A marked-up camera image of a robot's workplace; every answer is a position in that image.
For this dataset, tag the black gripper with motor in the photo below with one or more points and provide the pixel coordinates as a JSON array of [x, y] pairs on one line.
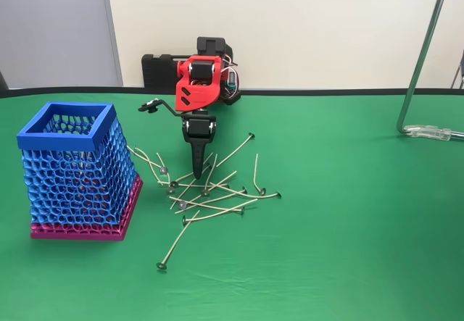
[[199, 130]]

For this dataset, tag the small camera board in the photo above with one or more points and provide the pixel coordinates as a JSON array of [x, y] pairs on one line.
[[146, 107]]

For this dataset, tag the green cloth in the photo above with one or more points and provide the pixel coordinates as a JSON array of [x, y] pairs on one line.
[[326, 245]]

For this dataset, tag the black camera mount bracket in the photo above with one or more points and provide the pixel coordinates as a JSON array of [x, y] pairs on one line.
[[168, 108]]

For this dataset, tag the blue and magenta mesh basket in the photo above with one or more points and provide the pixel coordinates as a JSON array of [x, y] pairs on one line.
[[72, 190]]

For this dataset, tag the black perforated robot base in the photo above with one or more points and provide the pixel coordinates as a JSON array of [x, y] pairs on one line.
[[233, 98]]

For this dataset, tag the silver metal stand pole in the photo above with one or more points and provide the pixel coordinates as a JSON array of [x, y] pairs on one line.
[[419, 63]]

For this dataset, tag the clear plastic stand foot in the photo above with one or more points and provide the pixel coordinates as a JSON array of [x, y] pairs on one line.
[[427, 132]]

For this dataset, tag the single thin metal pin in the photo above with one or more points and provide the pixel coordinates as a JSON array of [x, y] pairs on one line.
[[204, 193]]

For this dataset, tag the candle wick with metal base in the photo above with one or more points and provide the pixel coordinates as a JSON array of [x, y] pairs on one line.
[[261, 191], [173, 184], [162, 266], [217, 184], [189, 190], [169, 190], [163, 170], [183, 220], [251, 135], [244, 190], [278, 195], [242, 210], [182, 204], [156, 179]]

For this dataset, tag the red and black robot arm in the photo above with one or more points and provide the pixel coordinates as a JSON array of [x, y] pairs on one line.
[[197, 96]]

